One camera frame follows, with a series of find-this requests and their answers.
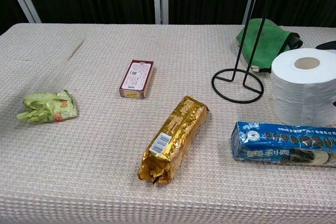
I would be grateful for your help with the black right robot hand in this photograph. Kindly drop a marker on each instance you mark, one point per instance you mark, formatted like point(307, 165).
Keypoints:
point(328, 45)

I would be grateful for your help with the white toilet paper roll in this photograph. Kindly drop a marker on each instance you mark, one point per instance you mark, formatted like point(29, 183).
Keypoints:
point(299, 95)

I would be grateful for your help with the green microfibre cloth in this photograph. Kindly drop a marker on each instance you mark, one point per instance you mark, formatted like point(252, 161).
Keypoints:
point(270, 40)

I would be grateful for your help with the blue Oreo cookie box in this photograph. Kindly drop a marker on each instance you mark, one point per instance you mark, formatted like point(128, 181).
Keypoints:
point(278, 142)

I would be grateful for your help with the gold foil biscuit packet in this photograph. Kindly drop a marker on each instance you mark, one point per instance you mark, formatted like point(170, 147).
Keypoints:
point(174, 140)

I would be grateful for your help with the red and white carton box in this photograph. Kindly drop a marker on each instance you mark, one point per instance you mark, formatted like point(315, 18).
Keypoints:
point(136, 78)

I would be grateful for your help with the beige woven tablecloth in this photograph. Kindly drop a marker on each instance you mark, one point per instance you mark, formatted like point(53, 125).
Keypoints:
point(92, 169)

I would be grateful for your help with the crumpled green snack bag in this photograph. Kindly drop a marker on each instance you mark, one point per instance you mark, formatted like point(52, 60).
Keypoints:
point(48, 107)

